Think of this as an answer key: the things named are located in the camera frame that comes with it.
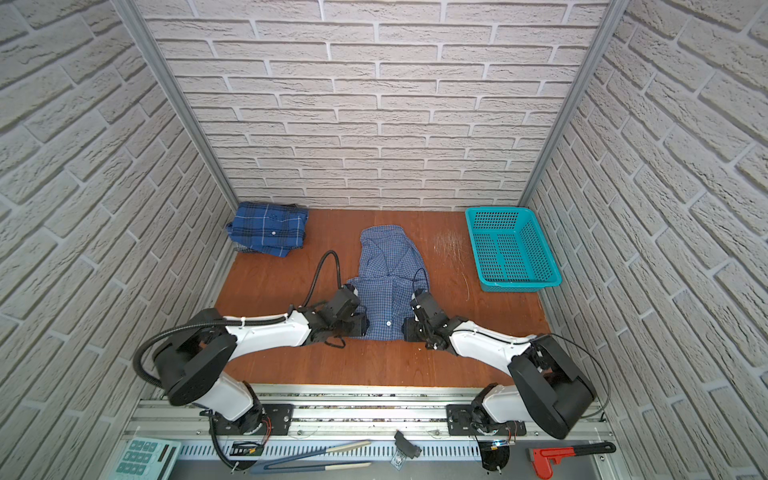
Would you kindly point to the folded dark blue plaid shirt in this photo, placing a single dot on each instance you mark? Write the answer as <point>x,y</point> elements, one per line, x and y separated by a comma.
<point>267,228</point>

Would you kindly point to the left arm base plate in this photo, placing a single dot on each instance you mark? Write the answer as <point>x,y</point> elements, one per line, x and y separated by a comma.
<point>256,421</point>

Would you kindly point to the blue small-check shirt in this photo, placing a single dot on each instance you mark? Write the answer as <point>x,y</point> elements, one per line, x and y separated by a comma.
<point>391,270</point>

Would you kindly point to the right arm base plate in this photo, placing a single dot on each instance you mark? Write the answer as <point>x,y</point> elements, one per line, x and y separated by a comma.
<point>468,420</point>

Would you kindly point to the red pipe wrench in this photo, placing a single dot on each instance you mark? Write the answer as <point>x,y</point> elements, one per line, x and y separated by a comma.
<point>543,459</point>

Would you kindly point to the left corner aluminium post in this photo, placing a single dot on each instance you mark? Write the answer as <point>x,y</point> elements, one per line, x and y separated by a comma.
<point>149,48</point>

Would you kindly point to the black round foot disc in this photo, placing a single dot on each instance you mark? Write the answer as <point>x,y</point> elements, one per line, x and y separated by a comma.
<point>494,458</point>

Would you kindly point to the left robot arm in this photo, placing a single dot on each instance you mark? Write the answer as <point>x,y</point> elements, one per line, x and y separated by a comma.
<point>188,362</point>

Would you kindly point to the right corner aluminium post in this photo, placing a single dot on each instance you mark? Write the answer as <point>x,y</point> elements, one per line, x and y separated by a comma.
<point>592,58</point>

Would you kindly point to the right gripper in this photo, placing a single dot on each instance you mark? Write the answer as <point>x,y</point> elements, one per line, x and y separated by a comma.
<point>409,328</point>

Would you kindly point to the aluminium rail frame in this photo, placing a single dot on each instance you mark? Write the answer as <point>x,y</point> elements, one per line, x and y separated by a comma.
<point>326,417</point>

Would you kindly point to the teal plastic basket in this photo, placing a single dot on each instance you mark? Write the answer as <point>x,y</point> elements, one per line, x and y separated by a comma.
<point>510,250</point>

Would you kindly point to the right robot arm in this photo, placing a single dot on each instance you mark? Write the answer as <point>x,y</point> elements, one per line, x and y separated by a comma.
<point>547,383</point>

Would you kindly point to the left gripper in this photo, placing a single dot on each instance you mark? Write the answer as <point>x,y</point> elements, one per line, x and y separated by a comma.
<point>364,323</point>

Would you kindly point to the teal button calculator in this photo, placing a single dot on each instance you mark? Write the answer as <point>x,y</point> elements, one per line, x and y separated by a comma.
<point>147,459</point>

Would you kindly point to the corner aluminium post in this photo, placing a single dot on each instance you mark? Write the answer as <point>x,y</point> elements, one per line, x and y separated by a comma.
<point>149,48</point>
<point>592,58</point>

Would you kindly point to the small black clip tool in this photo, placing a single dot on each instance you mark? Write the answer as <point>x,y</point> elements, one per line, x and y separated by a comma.
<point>404,448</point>

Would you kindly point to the long blue-handled tongs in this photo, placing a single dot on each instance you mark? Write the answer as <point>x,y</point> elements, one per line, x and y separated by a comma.
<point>299,463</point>

